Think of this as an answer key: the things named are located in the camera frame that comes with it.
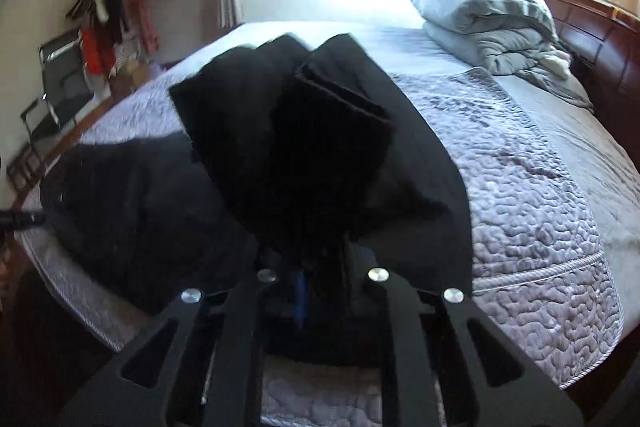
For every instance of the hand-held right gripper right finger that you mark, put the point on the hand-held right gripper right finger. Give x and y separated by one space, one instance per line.
350 277

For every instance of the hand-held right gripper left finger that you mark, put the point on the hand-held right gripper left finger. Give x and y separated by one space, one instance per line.
299 302

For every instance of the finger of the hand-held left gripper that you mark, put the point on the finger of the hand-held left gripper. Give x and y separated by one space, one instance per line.
22 220

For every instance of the black pants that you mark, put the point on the black pants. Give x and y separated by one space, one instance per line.
280 147

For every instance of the quilted lavender bedspread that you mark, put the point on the quilted lavender bedspread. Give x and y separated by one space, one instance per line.
525 217

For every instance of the coat rack with clothes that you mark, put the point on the coat rack with clothes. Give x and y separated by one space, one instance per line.
107 14

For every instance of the grey bed sheet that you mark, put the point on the grey bed sheet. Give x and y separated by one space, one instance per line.
565 117

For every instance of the grey folded comforter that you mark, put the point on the grey folded comforter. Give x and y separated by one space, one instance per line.
492 19

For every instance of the wooden headboard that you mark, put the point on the wooden headboard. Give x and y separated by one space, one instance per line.
595 52

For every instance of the metal frame chair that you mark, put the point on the metal frame chair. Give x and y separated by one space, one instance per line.
57 82

